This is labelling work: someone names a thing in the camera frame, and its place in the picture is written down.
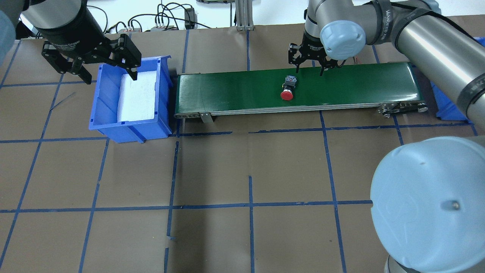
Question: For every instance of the green conveyor belt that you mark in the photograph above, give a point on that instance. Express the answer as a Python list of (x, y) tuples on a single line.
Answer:
[(391, 88)]

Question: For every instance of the white foam pad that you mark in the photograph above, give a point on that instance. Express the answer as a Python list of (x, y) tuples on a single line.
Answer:
[(137, 98)]

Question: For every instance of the blue source bin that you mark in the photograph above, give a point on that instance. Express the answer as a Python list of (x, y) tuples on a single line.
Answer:
[(103, 116)]

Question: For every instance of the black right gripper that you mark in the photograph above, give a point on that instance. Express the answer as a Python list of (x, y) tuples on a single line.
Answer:
[(312, 46)]

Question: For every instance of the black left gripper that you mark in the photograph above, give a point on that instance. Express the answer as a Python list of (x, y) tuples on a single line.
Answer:
[(74, 33)]

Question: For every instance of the blue destination bin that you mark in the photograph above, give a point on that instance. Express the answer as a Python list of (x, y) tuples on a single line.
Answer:
[(459, 63)]

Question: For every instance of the black power adapter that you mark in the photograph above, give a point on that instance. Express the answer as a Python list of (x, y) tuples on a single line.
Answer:
[(189, 18)]

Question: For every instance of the aluminium frame post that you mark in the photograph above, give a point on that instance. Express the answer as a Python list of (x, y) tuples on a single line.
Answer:
[(244, 15)]

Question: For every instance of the red push button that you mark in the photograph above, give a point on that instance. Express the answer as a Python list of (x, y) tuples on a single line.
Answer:
[(288, 88)]

